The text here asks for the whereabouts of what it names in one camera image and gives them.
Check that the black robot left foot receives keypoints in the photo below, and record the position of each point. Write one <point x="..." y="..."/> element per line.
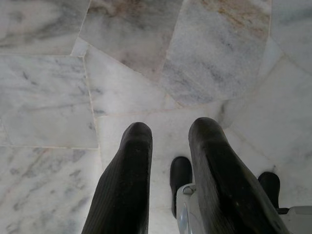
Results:
<point x="180" y="170"/>

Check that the grey robot right leg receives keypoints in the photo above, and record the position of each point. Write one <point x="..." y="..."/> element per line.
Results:
<point x="299" y="218"/>

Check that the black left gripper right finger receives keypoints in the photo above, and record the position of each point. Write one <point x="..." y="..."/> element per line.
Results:
<point x="219" y="175"/>

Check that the black robot foot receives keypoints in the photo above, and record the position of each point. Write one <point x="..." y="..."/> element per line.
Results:
<point x="269" y="185"/>
<point x="180" y="170"/>

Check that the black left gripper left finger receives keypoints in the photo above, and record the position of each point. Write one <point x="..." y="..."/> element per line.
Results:
<point x="126" y="175"/>

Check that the grey robot leg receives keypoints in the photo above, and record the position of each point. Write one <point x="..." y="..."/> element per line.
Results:
<point x="299" y="218"/>
<point x="185" y="215"/>

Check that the grey robot left leg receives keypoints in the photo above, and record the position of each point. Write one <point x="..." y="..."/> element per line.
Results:
<point x="185" y="215"/>

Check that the black robot right foot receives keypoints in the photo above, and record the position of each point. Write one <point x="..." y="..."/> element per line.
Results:
<point x="269" y="185"/>

